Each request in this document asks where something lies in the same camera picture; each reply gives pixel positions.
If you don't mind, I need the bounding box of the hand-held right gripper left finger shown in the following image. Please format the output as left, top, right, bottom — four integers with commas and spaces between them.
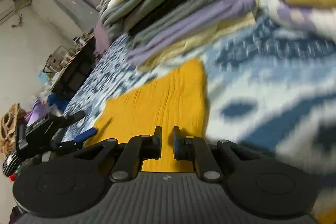
75, 126, 162, 183

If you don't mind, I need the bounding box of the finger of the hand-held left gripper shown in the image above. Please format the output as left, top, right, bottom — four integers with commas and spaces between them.
56, 111, 86, 126
50, 128, 98, 157

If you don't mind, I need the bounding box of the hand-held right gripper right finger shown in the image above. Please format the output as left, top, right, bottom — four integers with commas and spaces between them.
172, 126, 254, 183

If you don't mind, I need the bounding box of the yellow knit garment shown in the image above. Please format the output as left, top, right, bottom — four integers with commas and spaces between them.
93, 57, 210, 173

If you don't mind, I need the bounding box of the stack of folded clothes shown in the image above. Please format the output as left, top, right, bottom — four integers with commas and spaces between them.
96, 0, 260, 73

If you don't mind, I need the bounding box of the purple cloth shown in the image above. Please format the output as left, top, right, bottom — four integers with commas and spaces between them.
24, 97, 51, 125

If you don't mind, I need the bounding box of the blue cloth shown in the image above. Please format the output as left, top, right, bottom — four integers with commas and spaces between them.
47, 93, 69, 112

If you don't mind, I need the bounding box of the beige woven bag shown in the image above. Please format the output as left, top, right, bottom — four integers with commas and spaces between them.
0, 103, 24, 159

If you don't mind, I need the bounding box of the dark cluttered desk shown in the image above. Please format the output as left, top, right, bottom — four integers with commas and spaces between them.
43, 32, 97, 100

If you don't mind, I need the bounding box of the pink pillow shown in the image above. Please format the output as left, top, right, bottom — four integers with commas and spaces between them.
93, 21, 114, 56

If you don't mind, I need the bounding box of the blue white patterned blanket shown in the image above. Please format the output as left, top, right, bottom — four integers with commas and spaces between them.
62, 0, 336, 214

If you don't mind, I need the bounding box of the wall cable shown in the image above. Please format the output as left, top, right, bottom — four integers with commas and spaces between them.
10, 0, 34, 28

